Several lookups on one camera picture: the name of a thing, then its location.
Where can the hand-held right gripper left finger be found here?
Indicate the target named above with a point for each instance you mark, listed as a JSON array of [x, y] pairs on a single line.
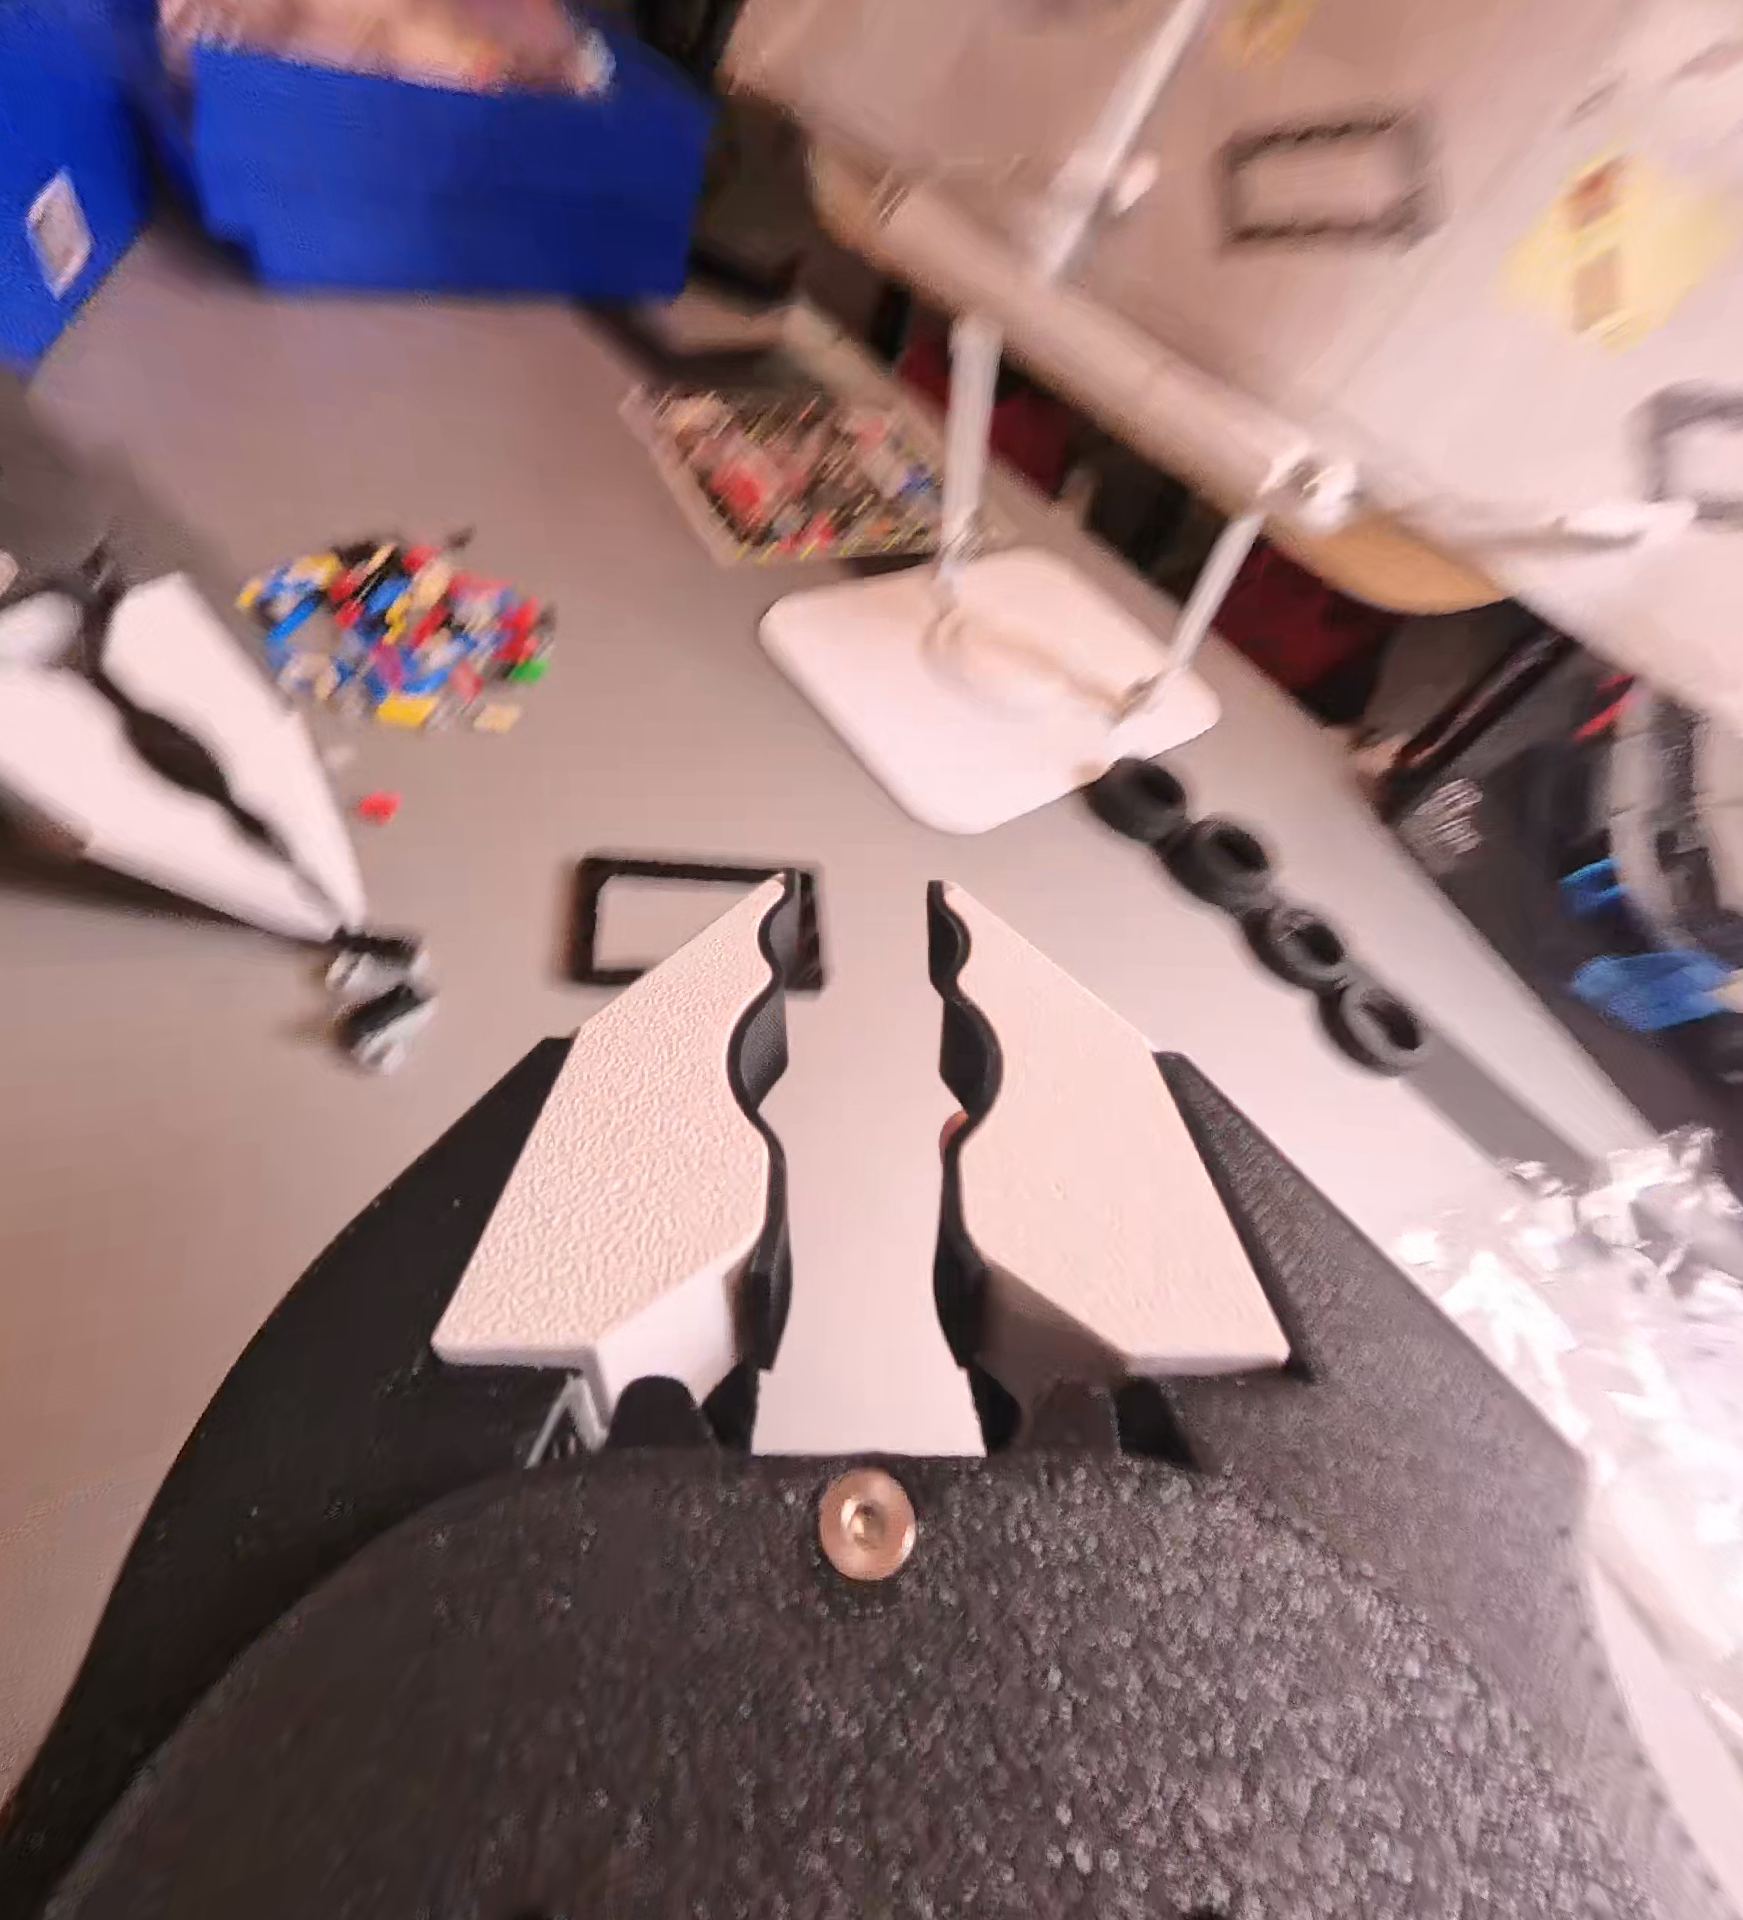
[[618, 1185]]

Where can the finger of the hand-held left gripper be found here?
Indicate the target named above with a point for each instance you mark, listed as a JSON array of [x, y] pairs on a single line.
[[211, 676], [60, 749]]

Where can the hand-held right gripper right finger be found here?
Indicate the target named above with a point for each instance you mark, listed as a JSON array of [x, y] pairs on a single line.
[[1112, 1199]]

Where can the pile of small lego pieces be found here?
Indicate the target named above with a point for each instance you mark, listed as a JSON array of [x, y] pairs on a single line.
[[392, 630]]

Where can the black rectangular lego frame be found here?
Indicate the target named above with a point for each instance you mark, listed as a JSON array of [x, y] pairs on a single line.
[[582, 922]]

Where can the grey lego connector assembly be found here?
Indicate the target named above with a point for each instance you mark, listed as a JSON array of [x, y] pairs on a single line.
[[388, 1029]]

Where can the grey and black lego assembly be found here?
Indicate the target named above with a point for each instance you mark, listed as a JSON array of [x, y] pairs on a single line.
[[368, 960]]

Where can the yellow lego connector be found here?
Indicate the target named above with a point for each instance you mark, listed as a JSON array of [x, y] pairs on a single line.
[[407, 709]]

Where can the red lego bush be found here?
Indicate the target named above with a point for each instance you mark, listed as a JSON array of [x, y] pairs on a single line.
[[381, 806]]

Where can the black rubber lego tire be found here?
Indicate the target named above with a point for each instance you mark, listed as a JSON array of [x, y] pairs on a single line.
[[1220, 858], [1375, 1029], [1300, 948], [1134, 796]]

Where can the clear bag of lego parts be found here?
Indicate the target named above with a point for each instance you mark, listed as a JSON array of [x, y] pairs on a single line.
[[392, 39]]

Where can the lego instruction booklet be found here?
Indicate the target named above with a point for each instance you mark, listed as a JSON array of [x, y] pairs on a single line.
[[796, 481]]

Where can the car printed lego box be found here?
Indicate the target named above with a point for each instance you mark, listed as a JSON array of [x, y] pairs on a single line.
[[1711, 840]]

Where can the small blue storage bin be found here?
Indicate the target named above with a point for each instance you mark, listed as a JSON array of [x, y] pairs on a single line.
[[17, 180]]

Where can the large blue storage bin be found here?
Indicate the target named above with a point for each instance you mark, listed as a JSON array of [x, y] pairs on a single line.
[[437, 164]]

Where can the empty clear plastic bag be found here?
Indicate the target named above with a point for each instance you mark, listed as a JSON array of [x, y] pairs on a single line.
[[1638, 1349]]

